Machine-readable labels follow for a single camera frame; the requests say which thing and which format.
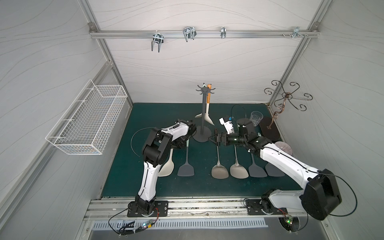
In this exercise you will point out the clear drinking glass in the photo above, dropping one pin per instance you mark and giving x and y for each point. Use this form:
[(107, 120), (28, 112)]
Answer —
[(256, 117)]

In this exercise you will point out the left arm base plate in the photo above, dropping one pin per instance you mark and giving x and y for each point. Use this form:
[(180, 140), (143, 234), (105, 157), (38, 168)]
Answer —
[(159, 208)]

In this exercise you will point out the steel turner wood handle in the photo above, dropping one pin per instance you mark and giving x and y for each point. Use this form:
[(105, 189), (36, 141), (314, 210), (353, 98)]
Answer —
[(219, 171)]

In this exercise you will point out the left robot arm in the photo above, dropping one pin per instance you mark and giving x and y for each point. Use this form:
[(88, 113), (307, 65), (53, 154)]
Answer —
[(156, 150)]

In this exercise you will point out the aluminium top rail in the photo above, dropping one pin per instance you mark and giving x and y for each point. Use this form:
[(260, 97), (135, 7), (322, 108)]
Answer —
[(201, 34)]

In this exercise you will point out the metal hook left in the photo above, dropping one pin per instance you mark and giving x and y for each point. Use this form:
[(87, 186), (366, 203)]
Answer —
[(158, 40)]

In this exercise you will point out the green mat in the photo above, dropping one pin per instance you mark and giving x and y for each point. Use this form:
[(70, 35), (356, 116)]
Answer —
[(126, 173)]

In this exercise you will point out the metal hook middle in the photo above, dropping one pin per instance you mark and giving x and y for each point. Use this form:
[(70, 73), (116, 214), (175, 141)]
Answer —
[(189, 33)]

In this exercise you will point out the metal hook small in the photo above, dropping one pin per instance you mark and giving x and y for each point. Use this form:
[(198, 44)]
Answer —
[(223, 32)]

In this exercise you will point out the copper mug tree stand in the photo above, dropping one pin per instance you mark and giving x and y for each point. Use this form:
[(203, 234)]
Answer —
[(268, 124)]

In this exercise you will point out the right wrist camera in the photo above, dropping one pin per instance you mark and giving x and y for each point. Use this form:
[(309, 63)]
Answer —
[(227, 123)]

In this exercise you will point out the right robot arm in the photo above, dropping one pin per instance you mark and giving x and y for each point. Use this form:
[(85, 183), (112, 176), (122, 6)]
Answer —
[(319, 195)]

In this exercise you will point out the white wire basket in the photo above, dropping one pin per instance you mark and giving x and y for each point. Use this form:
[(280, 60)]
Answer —
[(85, 127)]

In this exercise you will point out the striped ceramic bowl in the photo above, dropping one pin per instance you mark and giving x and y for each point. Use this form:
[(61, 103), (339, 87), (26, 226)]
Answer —
[(284, 147)]

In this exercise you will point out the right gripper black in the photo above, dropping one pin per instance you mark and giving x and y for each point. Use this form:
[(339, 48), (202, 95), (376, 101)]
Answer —
[(222, 139)]

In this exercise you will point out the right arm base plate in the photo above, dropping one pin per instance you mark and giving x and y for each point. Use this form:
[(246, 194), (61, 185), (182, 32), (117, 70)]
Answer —
[(255, 207)]

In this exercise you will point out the grey spatula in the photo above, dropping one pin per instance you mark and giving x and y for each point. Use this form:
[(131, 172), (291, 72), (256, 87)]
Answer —
[(186, 170)]

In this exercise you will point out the white vent strip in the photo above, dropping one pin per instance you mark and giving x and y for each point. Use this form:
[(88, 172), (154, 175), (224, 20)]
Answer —
[(175, 224)]

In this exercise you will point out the grey utensil rack stand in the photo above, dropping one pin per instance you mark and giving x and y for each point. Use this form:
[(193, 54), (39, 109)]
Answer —
[(203, 132)]

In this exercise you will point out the aluminium rail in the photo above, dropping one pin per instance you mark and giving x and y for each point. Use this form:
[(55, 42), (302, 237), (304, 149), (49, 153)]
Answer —
[(201, 34), (181, 208)]

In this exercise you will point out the white spoon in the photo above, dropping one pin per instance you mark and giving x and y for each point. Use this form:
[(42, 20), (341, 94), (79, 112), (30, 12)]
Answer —
[(207, 117), (168, 167)]

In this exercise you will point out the aluminium front rail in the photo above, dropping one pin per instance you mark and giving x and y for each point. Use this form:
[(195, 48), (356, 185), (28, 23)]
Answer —
[(181, 208)]

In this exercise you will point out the metal hook right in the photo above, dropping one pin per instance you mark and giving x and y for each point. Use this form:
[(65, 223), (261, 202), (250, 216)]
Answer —
[(296, 34)]

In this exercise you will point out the grey spatula mint handle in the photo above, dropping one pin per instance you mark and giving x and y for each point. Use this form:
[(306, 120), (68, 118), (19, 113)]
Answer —
[(256, 171), (273, 171)]

